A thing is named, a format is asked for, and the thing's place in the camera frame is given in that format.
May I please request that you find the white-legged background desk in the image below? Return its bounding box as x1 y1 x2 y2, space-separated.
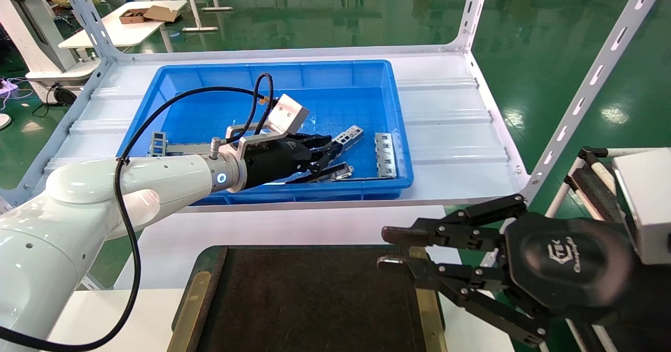
160 0 234 31

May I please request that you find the black container tray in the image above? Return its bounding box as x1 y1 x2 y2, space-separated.
168 244 446 352

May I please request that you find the blue plastic bin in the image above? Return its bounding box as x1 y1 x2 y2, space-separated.
116 60 415 207

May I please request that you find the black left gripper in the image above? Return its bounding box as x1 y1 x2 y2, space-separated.
242 134 345 190

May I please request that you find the white slotted metal rack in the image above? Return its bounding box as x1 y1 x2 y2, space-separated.
0 0 671 292

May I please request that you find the dark long metal bracket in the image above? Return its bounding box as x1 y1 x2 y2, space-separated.
286 163 355 185

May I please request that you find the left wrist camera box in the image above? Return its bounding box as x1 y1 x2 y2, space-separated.
225 94 310 156

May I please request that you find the slotted silver metal bracket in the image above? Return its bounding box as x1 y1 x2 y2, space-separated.
374 133 397 179

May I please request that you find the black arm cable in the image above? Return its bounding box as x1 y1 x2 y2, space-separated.
0 72 275 352

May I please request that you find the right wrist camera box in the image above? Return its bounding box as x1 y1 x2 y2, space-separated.
613 148 671 265

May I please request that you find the white background table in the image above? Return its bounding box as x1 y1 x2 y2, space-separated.
58 0 188 51

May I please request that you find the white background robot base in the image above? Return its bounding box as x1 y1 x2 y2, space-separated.
0 0 101 106

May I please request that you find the flat cardboard lid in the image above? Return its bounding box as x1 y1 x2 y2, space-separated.
144 5 179 23

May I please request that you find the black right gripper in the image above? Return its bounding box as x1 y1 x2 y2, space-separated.
377 194 637 348

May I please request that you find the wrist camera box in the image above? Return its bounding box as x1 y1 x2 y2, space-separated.
613 148 671 265
225 94 310 156

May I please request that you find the grey windowed metal bracket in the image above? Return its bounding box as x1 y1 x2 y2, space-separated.
148 131 168 158

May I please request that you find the perforated grey metal bracket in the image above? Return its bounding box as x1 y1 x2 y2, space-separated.
331 125 364 149

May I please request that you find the open cardboard box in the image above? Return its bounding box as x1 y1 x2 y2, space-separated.
120 9 150 25

